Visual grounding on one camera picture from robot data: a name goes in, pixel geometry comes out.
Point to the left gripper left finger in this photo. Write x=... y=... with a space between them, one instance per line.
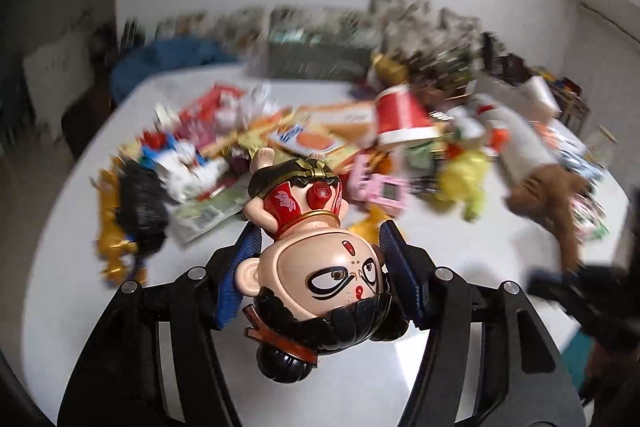
x=118 y=379

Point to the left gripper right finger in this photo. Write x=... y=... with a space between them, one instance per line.
x=523 y=380

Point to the gold action figure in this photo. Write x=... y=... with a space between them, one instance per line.
x=114 y=247

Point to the big-head cartoon doll figurine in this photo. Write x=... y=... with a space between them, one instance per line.
x=318 y=289

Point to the brown and white plush toy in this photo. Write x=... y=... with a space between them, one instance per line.
x=542 y=189

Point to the black plastic bag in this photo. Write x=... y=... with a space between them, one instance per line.
x=142 y=214

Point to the yellow green plush toy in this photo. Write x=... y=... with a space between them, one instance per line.
x=461 y=180

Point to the pink handheld game console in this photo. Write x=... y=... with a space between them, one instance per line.
x=370 y=188

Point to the red paper cup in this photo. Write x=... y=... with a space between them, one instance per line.
x=401 y=120

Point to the orange snack packet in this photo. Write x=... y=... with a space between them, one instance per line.
x=304 y=140

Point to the blue cloth on sofa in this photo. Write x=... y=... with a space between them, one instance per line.
x=164 y=56

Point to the floral sofa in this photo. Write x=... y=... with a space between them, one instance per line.
x=392 y=26

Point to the green gift box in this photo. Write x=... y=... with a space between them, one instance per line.
x=298 y=55

